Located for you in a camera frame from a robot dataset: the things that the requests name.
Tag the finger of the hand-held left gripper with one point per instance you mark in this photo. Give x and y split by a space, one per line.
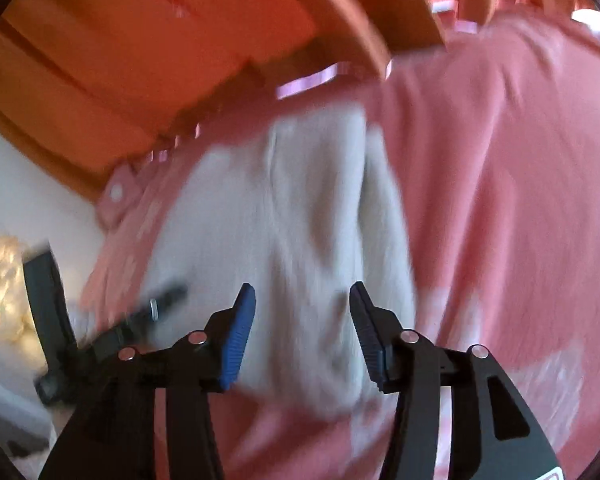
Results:
152 304
47 290

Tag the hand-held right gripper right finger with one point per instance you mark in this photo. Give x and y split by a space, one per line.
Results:
372 342

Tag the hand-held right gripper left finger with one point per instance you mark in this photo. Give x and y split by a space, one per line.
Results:
237 342

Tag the white sweater with black hearts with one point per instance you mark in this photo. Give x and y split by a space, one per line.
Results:
300 240

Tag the pale padded furniture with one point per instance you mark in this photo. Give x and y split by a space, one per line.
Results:
9 410

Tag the pink polka dot pillow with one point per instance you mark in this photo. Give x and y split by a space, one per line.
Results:
122 197

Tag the pink patterned fleece blanket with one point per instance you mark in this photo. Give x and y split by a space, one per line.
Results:
505 210

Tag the orange wooden headboard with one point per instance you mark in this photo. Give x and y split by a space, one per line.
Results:
129 55

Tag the shiny pink satin cloth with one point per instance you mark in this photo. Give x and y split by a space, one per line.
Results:
310 80

